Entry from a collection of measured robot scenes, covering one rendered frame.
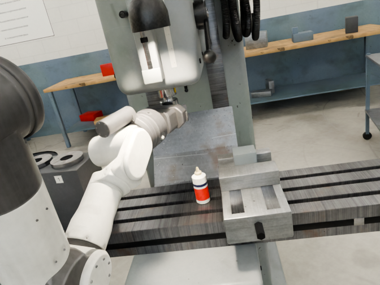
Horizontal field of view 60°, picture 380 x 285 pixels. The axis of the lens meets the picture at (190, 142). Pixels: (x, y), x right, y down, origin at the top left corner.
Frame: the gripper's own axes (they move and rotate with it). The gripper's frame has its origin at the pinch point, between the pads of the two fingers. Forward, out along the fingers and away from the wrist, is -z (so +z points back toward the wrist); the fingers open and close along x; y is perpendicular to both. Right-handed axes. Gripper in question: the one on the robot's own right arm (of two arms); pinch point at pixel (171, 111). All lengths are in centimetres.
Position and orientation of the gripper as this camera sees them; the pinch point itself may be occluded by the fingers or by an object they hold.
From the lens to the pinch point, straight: 86.0
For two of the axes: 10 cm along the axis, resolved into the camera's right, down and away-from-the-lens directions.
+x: -9.0, 0.1, 4.3
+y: 1.8, 9.2, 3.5
